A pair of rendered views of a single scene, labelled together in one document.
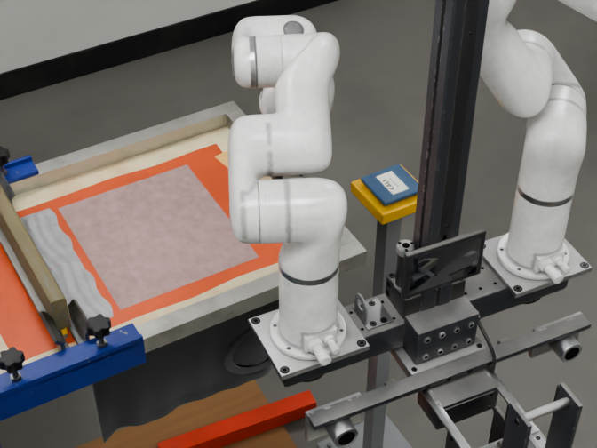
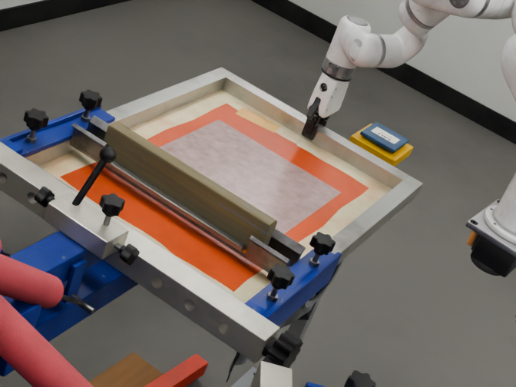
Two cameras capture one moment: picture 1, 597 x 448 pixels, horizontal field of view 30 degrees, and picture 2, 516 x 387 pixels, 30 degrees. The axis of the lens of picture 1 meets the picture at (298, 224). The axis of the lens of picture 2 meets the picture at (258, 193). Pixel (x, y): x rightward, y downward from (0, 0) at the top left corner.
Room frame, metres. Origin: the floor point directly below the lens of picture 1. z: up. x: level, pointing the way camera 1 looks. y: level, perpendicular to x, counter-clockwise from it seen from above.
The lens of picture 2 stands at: (0.29, 1.43, 1.96)
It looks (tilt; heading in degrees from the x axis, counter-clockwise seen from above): 30 degrees down; 320
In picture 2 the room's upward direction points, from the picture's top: 21 degrees clockwise
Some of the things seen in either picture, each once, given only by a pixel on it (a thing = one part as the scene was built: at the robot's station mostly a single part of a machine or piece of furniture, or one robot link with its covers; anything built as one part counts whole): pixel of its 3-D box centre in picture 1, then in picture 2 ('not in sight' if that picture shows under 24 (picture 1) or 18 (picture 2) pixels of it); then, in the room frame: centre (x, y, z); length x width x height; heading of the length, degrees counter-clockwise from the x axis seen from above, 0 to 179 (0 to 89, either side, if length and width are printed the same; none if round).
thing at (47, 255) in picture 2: not in sight; (57, 258); (1.39, 0.84, 1.02); 0.17 x 0.06 x 0.05; 120
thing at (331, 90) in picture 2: not in sight; (329, 89); (1.85, 0.02, 1.09); 0.10 x 0.08 x 0.11; 120
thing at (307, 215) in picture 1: (303, 226); not in sight; (1.25, -0.01, 1.37); 0.13 x 0.10 x 0.16; 94
